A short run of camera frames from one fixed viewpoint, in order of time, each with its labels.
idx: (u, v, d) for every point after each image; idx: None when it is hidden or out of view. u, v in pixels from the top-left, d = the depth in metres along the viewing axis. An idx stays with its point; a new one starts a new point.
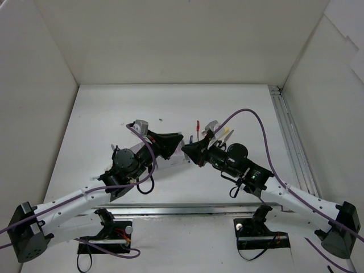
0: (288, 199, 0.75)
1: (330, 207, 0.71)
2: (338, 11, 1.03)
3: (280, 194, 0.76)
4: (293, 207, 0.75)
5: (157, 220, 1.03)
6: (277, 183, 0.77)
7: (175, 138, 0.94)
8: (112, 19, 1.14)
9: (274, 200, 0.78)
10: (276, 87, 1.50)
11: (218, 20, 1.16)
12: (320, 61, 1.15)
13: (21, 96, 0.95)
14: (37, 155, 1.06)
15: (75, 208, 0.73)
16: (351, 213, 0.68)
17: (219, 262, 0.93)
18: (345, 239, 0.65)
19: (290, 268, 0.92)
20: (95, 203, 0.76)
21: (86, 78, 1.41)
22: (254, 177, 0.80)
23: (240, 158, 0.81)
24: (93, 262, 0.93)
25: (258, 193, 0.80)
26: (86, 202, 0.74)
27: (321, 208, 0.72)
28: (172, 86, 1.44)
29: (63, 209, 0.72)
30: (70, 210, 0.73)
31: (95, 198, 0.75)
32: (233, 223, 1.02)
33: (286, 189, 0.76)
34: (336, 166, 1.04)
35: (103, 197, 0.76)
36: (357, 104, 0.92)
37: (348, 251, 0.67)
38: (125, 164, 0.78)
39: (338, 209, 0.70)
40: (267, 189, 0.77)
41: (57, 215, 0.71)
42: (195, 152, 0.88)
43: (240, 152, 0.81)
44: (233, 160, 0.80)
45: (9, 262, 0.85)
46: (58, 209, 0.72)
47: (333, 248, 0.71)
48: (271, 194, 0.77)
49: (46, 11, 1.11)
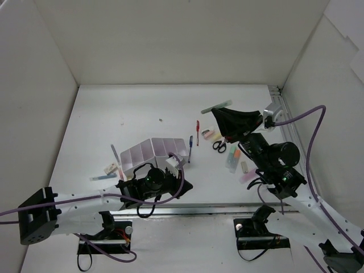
0: (316, 212, 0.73)
1: (355, 232, 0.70)
2: (338, 11, 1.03)
3: (309, 205, 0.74)
4: (318, 221, 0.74)
5: (157, 220, 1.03)
6: (308, 193, 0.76)
7: (185, 186, 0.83)
8: (112, 19, 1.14)
9: (298, 208, 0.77)
10: (276, 87, 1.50)
11: (219, 20, 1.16)
12: (320, 61, 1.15)
13: (21, 96, 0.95)
14: (37, 155, 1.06)
15: (91, 207, 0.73)
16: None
17: (219, 262, 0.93)
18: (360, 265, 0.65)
19: (290, 269, 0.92)
20: (107, 207, 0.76)
21: (86, 79, 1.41)
22: (285, 180, 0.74)
23: (292, 165, 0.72)
24: (93, 262, 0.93)
25: (282, 195, 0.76)
26: (102, 204, 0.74)
27: (347, 231, 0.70)
28: (172, 86, 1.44)
29: (80, 204, 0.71)
30: (86, 207, 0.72)
31: (110, 202, 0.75)
32: (233, 224, 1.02)
33: (317, 203, 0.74)
34: (336, 167, 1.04)
35: (115, 205, 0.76)
36: (356, 104, 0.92)
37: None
38: (150, 178, 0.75)
39: (363, 235, 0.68)
40: (297, 197, 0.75)
41: (74, 209, 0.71)
42: (231, 125, 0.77)
43: (295, 159, 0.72)
44: (282, 163, 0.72)
45: (9, 262, 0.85)
46: (75, 203, 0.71)
47: (335, 263, 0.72)
48: (300, 203, 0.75)
49: (46, 11, 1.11)
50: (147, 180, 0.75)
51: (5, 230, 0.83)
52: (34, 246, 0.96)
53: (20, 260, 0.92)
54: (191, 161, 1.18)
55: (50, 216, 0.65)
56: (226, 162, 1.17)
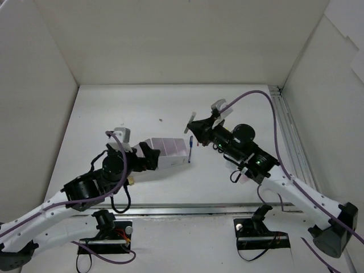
0: (292, 191, 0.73)
1: (332, 206, 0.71)
2: (338, 11, 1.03)
3: (283, 185, 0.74)
4: (295, 199, 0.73)
5: (157, 220, 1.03)
6: (281, 172, 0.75)
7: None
8: (112, 19, 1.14)
9: (274, 188, 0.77)
10: (276, 87, 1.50)
11: (219, 20, 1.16)
12: (320, 61, 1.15)
13: (21, 96, 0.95)
14: (37, 155, 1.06)
15: (36, 226, 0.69)
16: (352, 215, 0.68)
17: (219, 262, 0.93)
18: (341, 239, 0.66)
19: (290, 269, 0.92)
20: (57, 219, 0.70)
21: (86, 79, 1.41)
22: (259, 162, 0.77)
23: (248, 141, 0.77)
24: (92, 263, 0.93)
25: (259, 179, 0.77)
26: (46, 220, 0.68)
27: (323, 205, 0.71)
28: (172, 86, 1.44)
29: (22, 230, 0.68)
30: (30, 230, 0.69)
31: (55, 214, 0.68)
32: (233, 224, 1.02)
33: (290, 181, 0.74)
34: (336, 166, 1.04)
35: (64, 212, 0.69)
36: (357, 104, 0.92)
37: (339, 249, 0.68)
38: (106, 167, 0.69)
39: (340, 209, 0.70)
40: (270, 177, 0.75)
41: (17, 236, 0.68)
42: (199, 129, 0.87)
43: (249, 135, 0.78)
44: (239, 141, 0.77)
45: None
46: (18, 230, 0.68)
47: (325, 245, 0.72)
48: (274, 183, 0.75)
49: (46, 11, 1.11)
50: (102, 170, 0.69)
51: None
52: None
53: None
54: (191, 161, 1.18)
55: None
56: (226, 162, 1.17)
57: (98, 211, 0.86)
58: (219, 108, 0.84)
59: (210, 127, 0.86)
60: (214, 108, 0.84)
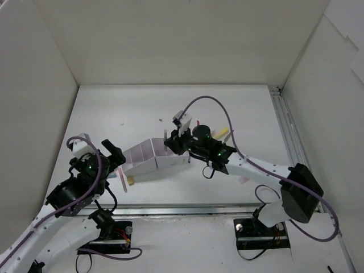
0: (248, 168, 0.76)
1: (283, 169, 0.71)
2: (338, 11, 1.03)
3: (240, 164, 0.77)
4: (253, 175, 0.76)
5: (157, 220, 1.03)
6: (238, 156, 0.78)
7: (116, 159, 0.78)
8: (112, 19, 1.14)
9: (238, 172, 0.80)
10: (276, 87, 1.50)
11: (219, 20, 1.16)
12: (320, 61, 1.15)
13: (21, 96, 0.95)
14: (37, 155, 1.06)
15: (34, 245, 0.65)
16: (301, 172, 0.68)
17: (219, 262, 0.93)
18: (297, 197, 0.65)
19: (290, 269, 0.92)
20: (52, 231, 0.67)
21: (86, 79, 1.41)
22: (220, 154, 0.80)
23: (205, 137, 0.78)
24: (92, 263, 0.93)
25: (225, 169, 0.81)
26: (41, 236, 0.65)
27: (275, 170, 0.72)
28: (172, 86, 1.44)
29: (20, 253, 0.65)
30: (28, 251, 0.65)
31: (48, 227, 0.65)
32: (233, 224, 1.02)
33: (244, 160, 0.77)
34: (336, 166, 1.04)
35: (56, 223, 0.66)
36: (357, 104, 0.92)
37: (306, 212, 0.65)
38: (92, 167, 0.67)
39: (289, 169, 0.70)
40: (228, 162, 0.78)
41: (17, 261, 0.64)
42: (172, 143, 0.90)
43: (204, 131, 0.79)
44: (197, 139, 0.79)
45: None
46: (16, 255, 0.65)
47: (295, 212, 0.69)
48: (234, 168, 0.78)
49: (46, 11, 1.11)
50: (89, 169, 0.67)
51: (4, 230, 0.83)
52: None
53: None
54: (191, 161, 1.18)
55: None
56: None
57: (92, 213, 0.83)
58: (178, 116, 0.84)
59: (177, 136, 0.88)
60: (173, 120, 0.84)
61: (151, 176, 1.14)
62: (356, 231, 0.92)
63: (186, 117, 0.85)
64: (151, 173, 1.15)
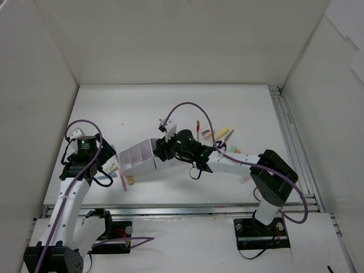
0: (225, 162, 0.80)
1: (254, 157, 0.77)
2: (338, 11, 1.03)
3: (218, 160, 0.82)
4: (231, 168, 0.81)
5: (157, 220, 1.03)
6: (216, 153, 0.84)
7: (106, 151, 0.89)
8: (112, 19, 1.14)
9: (219, 169, 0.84)
10: (276, 87, 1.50)
11: (219, 20, 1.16)
12: (320, 61, 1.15)
13: (21, 96, 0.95)
14: (37, 155, 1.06)
15: (72, 209, 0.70)
16: (269, 156, 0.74)
17: (219, 262, 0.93)
18: (269, 181, 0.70)
19: (290, 268, 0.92)
20: (80, 197, 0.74)
21: (87, 79, 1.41)
22: (202, 154, 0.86)
23: (187, 139, 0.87)
24: (93, 263, 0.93)
25: (209, 168, 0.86)
26: (74, 199, 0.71)
27: (247, 158, 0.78)
28: (172, 86, 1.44)
29: (63, 219, 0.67)
30: (70, 215, 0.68)
31: (77, 191, 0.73)
32: (233, 224, 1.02)
33: (221, 154, 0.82)
34: (336, 166, 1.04)
35: (81, 187, 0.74)
36: (357, 104, 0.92)
37: (280, 194, 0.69)
38: (85, 141, 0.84)
39: (259, 156, 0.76)
40: (209, 160, 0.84)
41: (64, 227, 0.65)
42: (162, 149, 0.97)
43: (186, 134, 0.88)
44: (180, 141, 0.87)
45: (9, 262, 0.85)
46: (60, 223, 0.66)
47: (272, 197, 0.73)
48: (214, 164, 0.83)
49: (46, 11, 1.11)
50: (83, 143, 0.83)
51: (4, 229, 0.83)
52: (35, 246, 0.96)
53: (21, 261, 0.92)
54: None
55: (60, 251, 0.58)
56: None
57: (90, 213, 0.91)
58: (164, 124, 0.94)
59: (164, 141, 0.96)
60: (160, 127, 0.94)
61: (151, 177, 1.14)
62: (356, 231, 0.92)
63: (171, 123, 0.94)
64: (151, 173, 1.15)
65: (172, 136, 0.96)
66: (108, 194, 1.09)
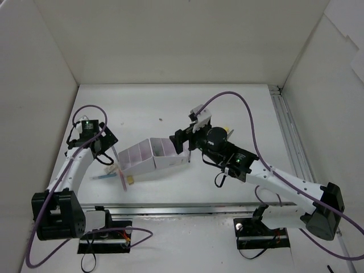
0: (274, 182, 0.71)
1: (314, 189, 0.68)
2: (339, 11, 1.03)
3: (264, 177, 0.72)
4: (280, 190, 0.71)
5: (157, 219, 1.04)
6: (262, 166, 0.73)
7: (109, 139, 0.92)
8: (112, 18, 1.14)
9: (259, 183, 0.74)
10: (276, 86, 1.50)
11: (219, 20, 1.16)
12: (320, 61, 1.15)
13: (21, 96, 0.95)
14: (37, 154, 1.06)
15: (78, 168, 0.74)
16: (335, 194, 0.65)
17: (219, 261, 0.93)
18: (329, 219, 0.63)
19: (290, 268, 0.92)
20: (85, 162, 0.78)
21: (86, 78, 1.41)
22: (239, 161, 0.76)
23: (220, 141, 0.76)
24: (97, 261, 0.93)
25: (243, 177, 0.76)
26: (81, 161, 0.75)
27: (306, 190, 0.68)
28: (172, 86, 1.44)
29: (70, 174, 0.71)
30: (75, 173, 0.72)
31: (83, 156, 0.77)
32: (233, 223, 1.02)
33: (271, 172, 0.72)
34: (336, 166, 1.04)
35: (87, 154, 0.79)
36: (357, 103, 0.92)
37: (333, 232, 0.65)
38: (89, 121, 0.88)
39: (322, 190, 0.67)
40: (251, 172, 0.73)
41: (70, 180, 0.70)
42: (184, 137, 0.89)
43: (220, 135, 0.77)
44: (212, 143, 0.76)
45: (8, 261, 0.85)
46: (66, 177, 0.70)
47: (318, 231, 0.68)
48: (256, 177, 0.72)
49: (46, 11, 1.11)
50: (87, 124, 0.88)
51: (4, 228, 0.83)
52: (34, 245, 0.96)
53: (20, 260, 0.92)
54: (190, 160, 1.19)
55: (63, 195, 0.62)
56: None
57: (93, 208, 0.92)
58: (196, 111, 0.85)
59: (191, 131, 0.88)
60: (190, 115, 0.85)
61: (150, 176, 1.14)
62: (355, 231, 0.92)
63: (205, 114, 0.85)
64: (151, 173, 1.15)
65: (201, 127, 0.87)
66: (107, 194, 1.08)
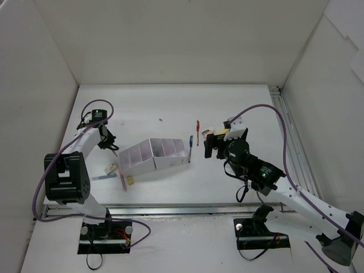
0: (298, 203, 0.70)
1: (340, 215, 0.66)
2: (338, 11, 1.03)
3: (290, 196, 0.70)
4: (302, 211, 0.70)
5: (157, 219, 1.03)
6: (288, 184, 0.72)
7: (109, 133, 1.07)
8: (112, 19, 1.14)
9: (282, 201, 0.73)
10: (276, 87, 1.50)
11: (219, 20, 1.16)
12: (320, 61, 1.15)
13: (21, 96, 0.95)
14: (37, 154, 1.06)
15: (87, 142, 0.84)
16: (360, 224, 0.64)
17: (219, 262, 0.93)
18: (350, 248, 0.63)
19: (290, 269, 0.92)
20: (94, 137, 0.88)
21: (86, 78, 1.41)
22: (264, 175, 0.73)
23: (242, 153, 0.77)
24: (103, 261, 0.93)
25: (266, 191, 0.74)
26: (90, 135, 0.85)
27: (331, 215, 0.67)
28: (173, 86, 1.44)
29: (81, 143, 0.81)
30: (85, 143, 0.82)
31: (91, 132, 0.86)
32: (233, 224, 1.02)
33: (297, 192, 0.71)
34: (336, 166, 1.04)
35: (95, 132, 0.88)
36: (357, 104, 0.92)
37: (349, 259, 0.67)
38: (99, 110, 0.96)
39: (347, 218, 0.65)
40: (277, 189, 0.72)
41: (80, 147, 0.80)
42: (214, 142, 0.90)
43: (243, 148, 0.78)
44: (234, 155, 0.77)
45: (8, 262, 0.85)
46: (77, 145, 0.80)
47: (334, 254, 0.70)
48: (280, 195, 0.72)
49: (46, 11, 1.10)
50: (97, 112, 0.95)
51: (3, 229, 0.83)
52: (35, 246, 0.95)
53: (20, 261, 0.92)
54: (191, 161, 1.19)
55: (73, 155, 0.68)
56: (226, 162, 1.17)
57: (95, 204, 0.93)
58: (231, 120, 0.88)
59: (222, 139, 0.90)
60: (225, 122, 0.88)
61: (151, 176, 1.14)
62: None
63: (240, 124, 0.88)
64: (151, 172, 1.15)
65: (232, 137, 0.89)
66: (108, 194, 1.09)
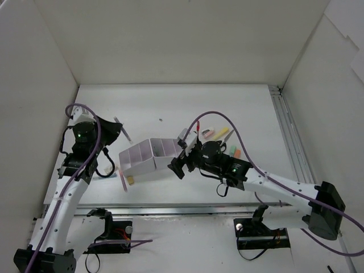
0: (270, 187, 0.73)
1: (309, 188, 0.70)
2: (339, 11, 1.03)
3: (260, 183, 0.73)
4: (276, 193, 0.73)
5: (157, 220, 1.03)
6: (257, 172, 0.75)
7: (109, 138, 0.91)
8: (112, 19, 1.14)
9: (256, 190, 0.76)
10: (276, 87, 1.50)
11: (219, 20, 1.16)
12: (320, 61, 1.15)
13: (21, 96, 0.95)
14: (37, 154, 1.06)
15: (65, 215, 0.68)
16: (330, 192, 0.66)
17: (219, 262, 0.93)
18: (327, 217, 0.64)
19: (290, 268, 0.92)
20: (76, 198, 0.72)
21: (87, 78, 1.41)
22: (235, 170, 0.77)
23: (215, 154, 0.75)
24: (100, 263, 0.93)
25: (241, 185, 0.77)
26: (70, 201, 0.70)
27: (301, 190, 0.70)
28: (172, 86, 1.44)
29: (58, 224, 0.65)
30: (63, 219, 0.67)
31: (73, 194, 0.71)
32: (233, 224, 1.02)
33: (266, 177, 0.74)
34: (336, 166, 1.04)
35: (78, 187, 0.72)
36: (357, 104, 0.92)
37: (334, 231, 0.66)
38: (82, 135, 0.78)
39: (316, 189, 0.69)
40: (248, 180, 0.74)
41: (57, 232, 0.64)
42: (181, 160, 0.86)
43: (214, 148, 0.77)
44: (207, 157, 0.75)
45: (8, 262, 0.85)
46: (53, 227, 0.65)
47: (321, 231, 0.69)
48: (252, 185, 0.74)
49: (46, 11, 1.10)
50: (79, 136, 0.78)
51: (3, 229, 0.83)
52: None
53: None
54: None
55: (47, 256, 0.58)
56: None
57: (91, 210, 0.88)
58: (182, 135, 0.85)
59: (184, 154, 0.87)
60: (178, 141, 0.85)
61: (151, 176, 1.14)
62: (355, 232, 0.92)
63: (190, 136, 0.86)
64: (151, 172, 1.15)
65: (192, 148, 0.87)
66: (108, 194, 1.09)
